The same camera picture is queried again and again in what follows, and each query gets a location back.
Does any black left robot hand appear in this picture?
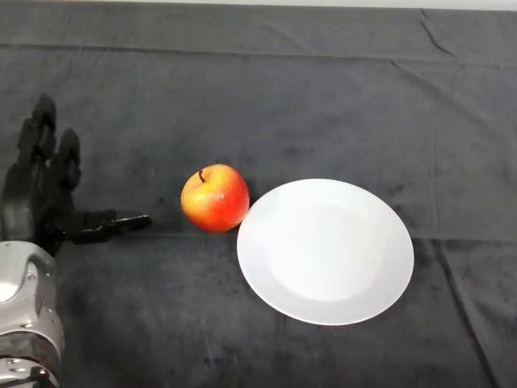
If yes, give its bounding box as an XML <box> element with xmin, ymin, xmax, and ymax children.
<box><xmin>0</xmin><ymin>93</ymin><xmax>153</xmax><ymax>259</ymax></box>

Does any red yellow apple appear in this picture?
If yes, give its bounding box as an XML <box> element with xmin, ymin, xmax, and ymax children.
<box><xmin>180</xmin><ymin>163</ymin><xmax>251</xmax><ymax>234</ymax></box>

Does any white round plate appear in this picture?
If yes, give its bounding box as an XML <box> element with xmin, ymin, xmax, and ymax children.
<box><xmin>236</xmin><ymin>178</ymin><xmax>415</xmax><ymax>327</ymax></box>

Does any black velvet cloth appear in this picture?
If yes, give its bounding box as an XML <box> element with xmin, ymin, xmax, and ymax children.
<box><xmin>0</xmin><ymin>2</ymin><xmax>517</xmax><ymax>388</ymax></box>

